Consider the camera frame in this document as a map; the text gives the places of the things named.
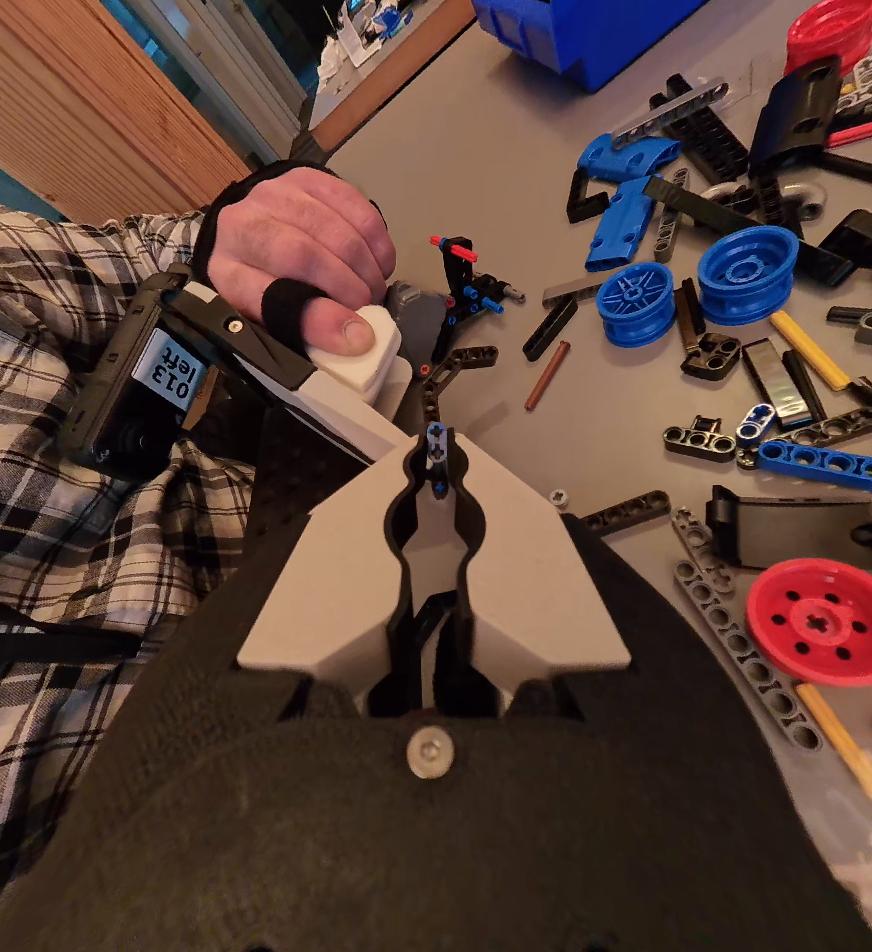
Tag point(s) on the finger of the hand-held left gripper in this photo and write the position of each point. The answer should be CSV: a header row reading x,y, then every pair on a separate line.
x,y
376,428
335,439

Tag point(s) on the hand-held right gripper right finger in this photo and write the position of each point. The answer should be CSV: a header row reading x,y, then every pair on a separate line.
x,y
540,587

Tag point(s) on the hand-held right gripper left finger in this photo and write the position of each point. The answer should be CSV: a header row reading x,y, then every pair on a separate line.
x,y
324,587

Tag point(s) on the small blue cross connector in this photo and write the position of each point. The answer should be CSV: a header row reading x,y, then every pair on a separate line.
x,y
437,446

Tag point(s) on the black beam piece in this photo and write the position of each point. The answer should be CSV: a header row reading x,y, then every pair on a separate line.
x,y
443,379

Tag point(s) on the grey motor brick assembly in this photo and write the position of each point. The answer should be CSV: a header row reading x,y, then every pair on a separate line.
x,y
421,320

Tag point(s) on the small blue link piece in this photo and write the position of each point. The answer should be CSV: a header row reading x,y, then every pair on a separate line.
x,y
755,425

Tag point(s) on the person's left forearm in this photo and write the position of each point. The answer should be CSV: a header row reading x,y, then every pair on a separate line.
x,y
71,253

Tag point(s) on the person's left hand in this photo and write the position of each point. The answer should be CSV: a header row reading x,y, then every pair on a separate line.
x,y
294,230

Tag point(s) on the small white round bush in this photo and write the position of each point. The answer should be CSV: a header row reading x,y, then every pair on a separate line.
x,y
559,497

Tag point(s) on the long black holed beam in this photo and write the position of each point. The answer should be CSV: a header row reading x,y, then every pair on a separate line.
x,y
625,513
703,141

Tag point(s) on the dark brown axle rod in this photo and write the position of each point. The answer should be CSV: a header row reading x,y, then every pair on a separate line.
x,y
547,375

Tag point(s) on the short black holed beam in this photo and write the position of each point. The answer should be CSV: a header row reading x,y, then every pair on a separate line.
x,y
549,327

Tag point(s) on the dark grey holed beam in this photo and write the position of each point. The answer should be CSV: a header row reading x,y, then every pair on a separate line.
x,y
740,647

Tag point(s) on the dark grey tee connector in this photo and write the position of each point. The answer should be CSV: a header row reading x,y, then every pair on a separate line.
x,y
700,442

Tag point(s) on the black curved panel piece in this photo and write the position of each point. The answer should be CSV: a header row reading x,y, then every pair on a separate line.
x,y
793,528

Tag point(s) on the black triangular connector piece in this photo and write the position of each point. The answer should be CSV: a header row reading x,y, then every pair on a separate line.
x,y
711,358

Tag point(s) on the blue toy wheel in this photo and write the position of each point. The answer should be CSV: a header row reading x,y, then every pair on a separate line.
x,y
748,275
635,305

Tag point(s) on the black shiny flat tile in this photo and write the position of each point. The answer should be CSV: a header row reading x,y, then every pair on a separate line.
x,y
774,383

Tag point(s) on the blue flat panel piece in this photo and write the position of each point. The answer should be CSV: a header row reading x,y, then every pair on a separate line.
x,y
622,223

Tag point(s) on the long yellow axle rod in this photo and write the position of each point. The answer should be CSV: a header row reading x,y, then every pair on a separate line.
x,y
852,758

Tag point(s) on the blue curved panel piece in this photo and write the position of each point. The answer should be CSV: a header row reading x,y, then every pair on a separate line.
x,y
629,158

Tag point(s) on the grey curved pipe piece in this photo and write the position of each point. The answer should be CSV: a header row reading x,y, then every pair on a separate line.
x,y
718,191
807,201

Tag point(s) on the blue plastic bin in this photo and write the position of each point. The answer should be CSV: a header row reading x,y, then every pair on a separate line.
x,y
592,37

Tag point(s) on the red axle rod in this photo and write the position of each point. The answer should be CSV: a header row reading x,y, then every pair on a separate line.
x,y
871,128

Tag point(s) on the light grey connector piece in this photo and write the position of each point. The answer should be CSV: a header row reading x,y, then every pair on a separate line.
x,y
863,82

